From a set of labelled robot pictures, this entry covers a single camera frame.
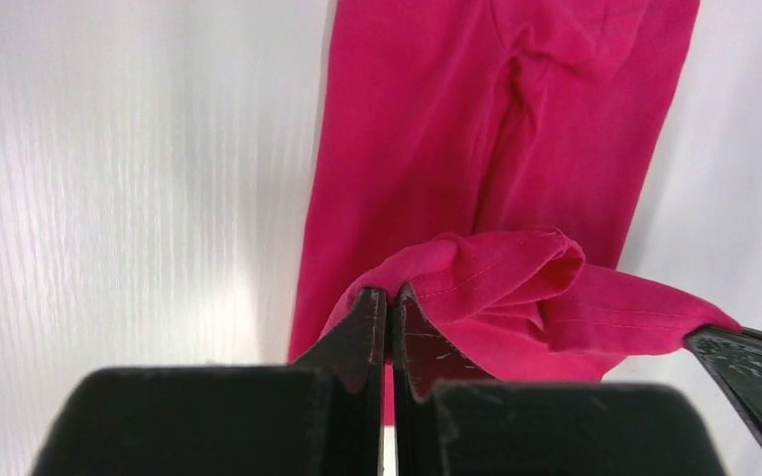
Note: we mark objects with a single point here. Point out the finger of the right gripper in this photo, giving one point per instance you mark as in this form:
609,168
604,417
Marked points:
756,387

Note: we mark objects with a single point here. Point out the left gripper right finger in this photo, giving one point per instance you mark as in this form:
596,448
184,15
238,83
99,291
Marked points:
454,418

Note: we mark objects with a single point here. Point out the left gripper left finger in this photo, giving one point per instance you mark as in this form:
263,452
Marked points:
321,415

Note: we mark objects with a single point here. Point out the pink t-shirt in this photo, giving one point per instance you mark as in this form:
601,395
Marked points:
490,155

